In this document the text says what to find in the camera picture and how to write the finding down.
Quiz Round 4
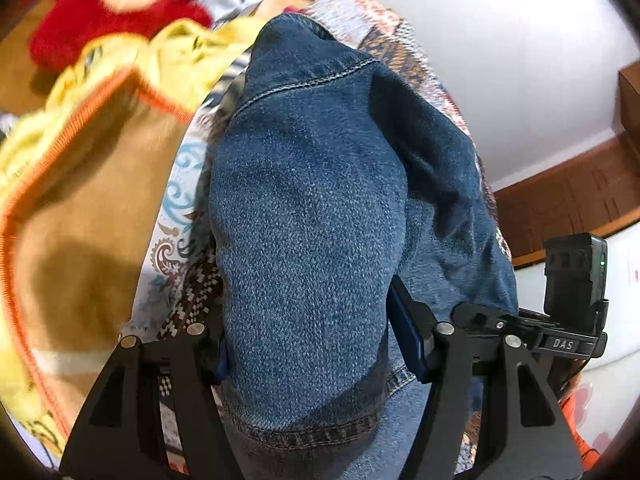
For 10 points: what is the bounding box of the patchwork printed blanket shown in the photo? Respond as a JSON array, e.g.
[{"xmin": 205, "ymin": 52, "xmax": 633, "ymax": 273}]
[{"xmin": 119, "ymin": 0, "xmax": 517, "ymax": 480}]

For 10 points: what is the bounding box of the blue denim jacket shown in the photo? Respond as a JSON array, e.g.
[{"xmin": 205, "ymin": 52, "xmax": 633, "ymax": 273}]
[{"xmin": 207, "ymin": 12, "xmax": 519, "ymax": 480}]

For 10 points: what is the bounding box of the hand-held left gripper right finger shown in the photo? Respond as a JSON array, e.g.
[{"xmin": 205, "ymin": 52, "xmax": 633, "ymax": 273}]
[{"xmin": 387, "ymin": 276, "xmax": 585, "ymax": 480}]

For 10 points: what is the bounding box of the red plush toy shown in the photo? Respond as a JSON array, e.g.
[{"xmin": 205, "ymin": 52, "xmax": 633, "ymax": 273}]
[{"xmin": 27, "ymin": 0, "xmax": 214, "ymax": 72}]

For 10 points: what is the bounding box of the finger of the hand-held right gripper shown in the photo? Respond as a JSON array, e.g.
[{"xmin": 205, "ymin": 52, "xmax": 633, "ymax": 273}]
[{"xmin": 451, "ymin": 302, "xmax": 543, "ymax": 348}]

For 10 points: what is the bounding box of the yellow blanket with orange trim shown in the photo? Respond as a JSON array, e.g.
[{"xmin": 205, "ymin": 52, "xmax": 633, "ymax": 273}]
[{"xmin": 0, "ymin": 0, "xmax": 321, "ymax": 466}]

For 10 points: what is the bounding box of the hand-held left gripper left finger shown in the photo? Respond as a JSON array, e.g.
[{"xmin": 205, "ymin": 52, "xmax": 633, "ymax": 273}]
[{"xmin": 59, "ymin": 322, "xmax": 236, "ymax": 480}]

